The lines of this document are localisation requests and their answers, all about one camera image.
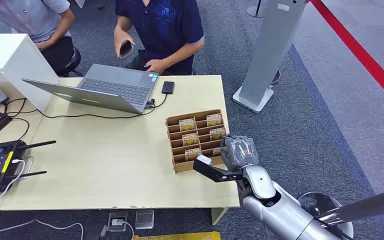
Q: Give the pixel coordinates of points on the chrome stanchion pole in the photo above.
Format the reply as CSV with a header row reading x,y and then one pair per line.
x,y
367,205

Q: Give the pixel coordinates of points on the grey laptop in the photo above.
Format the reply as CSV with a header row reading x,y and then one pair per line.
x,y
119,87

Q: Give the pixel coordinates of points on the white box cabinet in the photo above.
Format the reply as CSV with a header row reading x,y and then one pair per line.
x,y
10,56

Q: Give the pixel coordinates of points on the person's right forearm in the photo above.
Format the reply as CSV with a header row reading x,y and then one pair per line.
x,y
123,23

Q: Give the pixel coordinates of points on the black stool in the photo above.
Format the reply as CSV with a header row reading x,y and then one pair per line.
x,y
72,61

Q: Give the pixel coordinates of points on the silver floor socket cover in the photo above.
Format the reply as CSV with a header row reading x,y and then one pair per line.
x,y
144,219

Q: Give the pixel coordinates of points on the floor socket with white plug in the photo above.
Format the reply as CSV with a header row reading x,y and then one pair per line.
x,y
117,221

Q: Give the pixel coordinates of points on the pale table leg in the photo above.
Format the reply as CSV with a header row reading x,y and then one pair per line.
x,y
218,215

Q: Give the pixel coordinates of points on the yellow floor strip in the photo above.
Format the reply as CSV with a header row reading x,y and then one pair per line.
x,y
178,236

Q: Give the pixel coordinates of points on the grey kiosk stand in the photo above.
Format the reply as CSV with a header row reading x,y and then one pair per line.
x,y
271,46

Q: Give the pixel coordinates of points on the red barrier belt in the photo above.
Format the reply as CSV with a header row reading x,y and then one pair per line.
x,y
361,54

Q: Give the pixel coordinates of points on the person's left hand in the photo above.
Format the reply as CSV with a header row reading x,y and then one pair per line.
x,y
156,66
43,44

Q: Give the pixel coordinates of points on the person's right hand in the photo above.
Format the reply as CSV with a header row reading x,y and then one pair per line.
x,y
119,36

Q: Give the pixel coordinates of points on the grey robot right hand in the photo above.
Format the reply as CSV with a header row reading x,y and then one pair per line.
x,y
240,152

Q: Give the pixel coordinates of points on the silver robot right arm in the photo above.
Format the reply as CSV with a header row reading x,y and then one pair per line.
x,y
278,212

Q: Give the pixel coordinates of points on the cardboard card holder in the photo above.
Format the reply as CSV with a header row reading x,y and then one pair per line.
x,y
182,166

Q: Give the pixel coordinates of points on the person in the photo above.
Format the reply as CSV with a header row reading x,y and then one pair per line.
x,y
39,16
165,30

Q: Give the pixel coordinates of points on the black wrist camera with pale box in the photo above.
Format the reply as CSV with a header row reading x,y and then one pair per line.
x,y
212,172

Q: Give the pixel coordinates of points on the person's left forearm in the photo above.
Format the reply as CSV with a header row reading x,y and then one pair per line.
x,y
185,51
61,26

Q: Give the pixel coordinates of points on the black external drive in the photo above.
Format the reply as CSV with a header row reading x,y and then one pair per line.
x,y
168,87

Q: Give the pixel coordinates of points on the chrome round stanchion base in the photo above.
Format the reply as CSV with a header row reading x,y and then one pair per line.
x,y
318,202

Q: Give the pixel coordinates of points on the round stanchion base with pole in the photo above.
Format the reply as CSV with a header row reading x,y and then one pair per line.
x,y
255,10

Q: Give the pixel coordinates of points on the black smartphone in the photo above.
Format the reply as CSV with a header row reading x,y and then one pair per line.
x,y
126,49

